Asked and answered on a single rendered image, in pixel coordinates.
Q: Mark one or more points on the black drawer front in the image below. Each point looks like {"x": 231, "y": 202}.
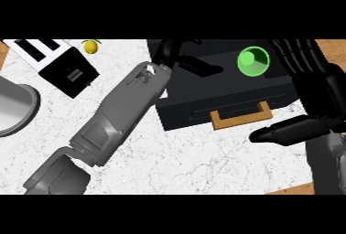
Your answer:
{"x": 194, "y": 113}

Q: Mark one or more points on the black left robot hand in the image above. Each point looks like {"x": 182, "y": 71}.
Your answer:
{"x": 168, "y": 50}

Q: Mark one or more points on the yellow lemon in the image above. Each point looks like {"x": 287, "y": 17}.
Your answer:
{"x": 91, "y": 47}

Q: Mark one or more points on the grey round pot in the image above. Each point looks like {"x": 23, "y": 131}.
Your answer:
{"x": 15, "y": 106}

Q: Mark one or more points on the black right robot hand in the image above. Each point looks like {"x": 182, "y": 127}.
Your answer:
{"x": 321, "y": 88}

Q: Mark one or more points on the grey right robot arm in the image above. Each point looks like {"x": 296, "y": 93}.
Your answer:
{"x": 326, "y": 164}

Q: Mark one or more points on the green cup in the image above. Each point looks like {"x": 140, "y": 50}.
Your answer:
{"x": 253, "y": 61}

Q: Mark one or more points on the black drawer box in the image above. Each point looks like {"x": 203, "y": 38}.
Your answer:
{"x": 225, "y": 82}

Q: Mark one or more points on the black and white toaster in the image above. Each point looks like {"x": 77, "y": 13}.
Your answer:
{"x": 67, "y": 71}

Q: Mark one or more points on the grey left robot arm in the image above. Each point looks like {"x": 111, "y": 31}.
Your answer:
{"x": 114, "y": 115}

